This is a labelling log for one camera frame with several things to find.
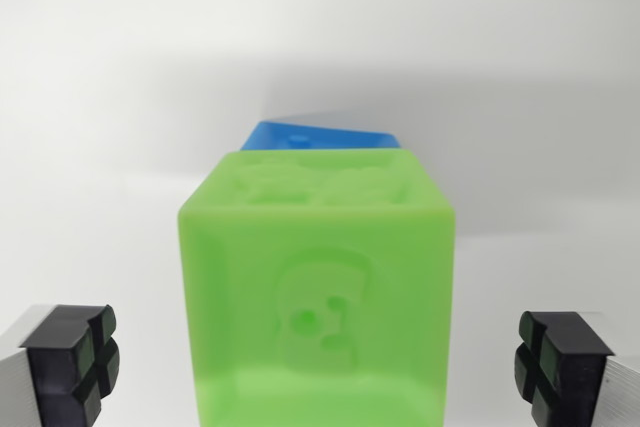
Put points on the gripper left finger with silver black pad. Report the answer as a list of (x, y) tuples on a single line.
[(60, 372)]

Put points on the gripper right finger with silver black pad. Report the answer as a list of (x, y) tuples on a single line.
[(575, 372)]

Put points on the green embossed cube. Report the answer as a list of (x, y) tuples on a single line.
[(315, 297)]

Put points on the blue embossed cube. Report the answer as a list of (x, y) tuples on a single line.
[(325, 139)]

